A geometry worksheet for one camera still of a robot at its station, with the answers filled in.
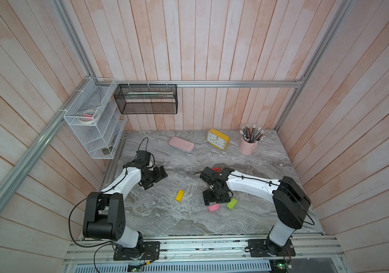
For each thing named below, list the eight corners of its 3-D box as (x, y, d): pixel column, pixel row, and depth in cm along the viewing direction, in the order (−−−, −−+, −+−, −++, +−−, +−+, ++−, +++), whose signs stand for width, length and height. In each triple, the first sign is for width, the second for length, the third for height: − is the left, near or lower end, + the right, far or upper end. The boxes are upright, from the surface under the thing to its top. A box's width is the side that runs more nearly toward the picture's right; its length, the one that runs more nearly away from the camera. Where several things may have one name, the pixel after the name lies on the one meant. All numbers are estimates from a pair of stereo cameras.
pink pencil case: (167, 144, 114) (167, 142, 112) (173, 137, 119) (172, 134, 117) (191, 153, 110) (191, 151, 107) (195, 145, 114) (196, 143, 112)
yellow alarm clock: (205, 140, 116) (206, 133, 110) (210, 135, 120) (211, 127, 114) (224, 151, 111) (226, 143, 105) (229, 145, 114) (231, 137, 108)
